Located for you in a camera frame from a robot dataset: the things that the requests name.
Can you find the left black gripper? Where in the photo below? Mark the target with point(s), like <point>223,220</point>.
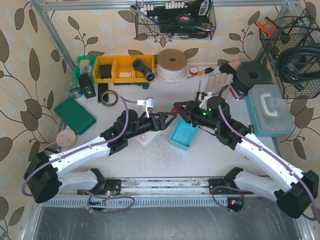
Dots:
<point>155,122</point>

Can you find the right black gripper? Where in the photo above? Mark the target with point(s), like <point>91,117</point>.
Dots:
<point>186,112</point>

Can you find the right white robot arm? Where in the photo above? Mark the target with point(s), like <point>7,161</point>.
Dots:
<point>292,189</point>

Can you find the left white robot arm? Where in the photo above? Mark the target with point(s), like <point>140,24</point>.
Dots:
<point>48,175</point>

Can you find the teal plastic parts tray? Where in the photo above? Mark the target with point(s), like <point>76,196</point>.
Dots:
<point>183,135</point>

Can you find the red tape roll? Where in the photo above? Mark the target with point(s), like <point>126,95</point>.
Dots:
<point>193,71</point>

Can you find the beige work glove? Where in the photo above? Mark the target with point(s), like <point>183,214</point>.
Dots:
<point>217,81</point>

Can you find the brown tape roll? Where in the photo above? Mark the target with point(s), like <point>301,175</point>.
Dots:
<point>109,98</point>

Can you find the black pipe fitting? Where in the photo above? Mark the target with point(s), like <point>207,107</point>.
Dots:
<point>139,66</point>

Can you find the black aluminium extrusion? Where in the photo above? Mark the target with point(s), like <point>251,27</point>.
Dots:
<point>102,87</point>

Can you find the black disc spool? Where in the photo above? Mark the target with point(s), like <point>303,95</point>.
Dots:
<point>249,74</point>

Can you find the yellow plastic bin row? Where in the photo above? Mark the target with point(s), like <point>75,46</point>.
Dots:
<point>118,69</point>

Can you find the teal clear toolbox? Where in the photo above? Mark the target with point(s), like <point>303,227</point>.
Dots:
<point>268,111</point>

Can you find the black green device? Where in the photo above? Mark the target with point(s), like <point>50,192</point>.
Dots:
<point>86,86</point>

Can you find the green flat case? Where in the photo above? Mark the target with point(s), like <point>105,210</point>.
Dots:
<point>75,116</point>

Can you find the glass jar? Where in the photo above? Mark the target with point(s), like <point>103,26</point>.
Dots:
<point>75,91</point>

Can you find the green plastic bin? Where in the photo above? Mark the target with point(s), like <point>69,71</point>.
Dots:
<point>84,65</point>

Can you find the round pink power strip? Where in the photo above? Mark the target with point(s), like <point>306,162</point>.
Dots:
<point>67,138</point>

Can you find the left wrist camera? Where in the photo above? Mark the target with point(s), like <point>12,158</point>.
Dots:
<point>147,104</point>

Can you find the white four-peg base plate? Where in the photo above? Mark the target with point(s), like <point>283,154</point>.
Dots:
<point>145,138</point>

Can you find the white cable spool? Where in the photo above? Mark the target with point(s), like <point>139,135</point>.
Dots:
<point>171,66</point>

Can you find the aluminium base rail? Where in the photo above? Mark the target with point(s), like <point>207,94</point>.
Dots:
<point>156,192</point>

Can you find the top wire basket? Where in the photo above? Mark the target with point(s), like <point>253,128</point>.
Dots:
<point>174,20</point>

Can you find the wire basket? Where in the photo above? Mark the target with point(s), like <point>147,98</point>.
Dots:
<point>294,56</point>
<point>174,20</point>

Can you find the orange handled pliers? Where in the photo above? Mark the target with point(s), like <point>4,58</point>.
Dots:
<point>269,23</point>

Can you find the right wire basket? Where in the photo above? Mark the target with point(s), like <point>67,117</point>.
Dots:
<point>294,56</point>

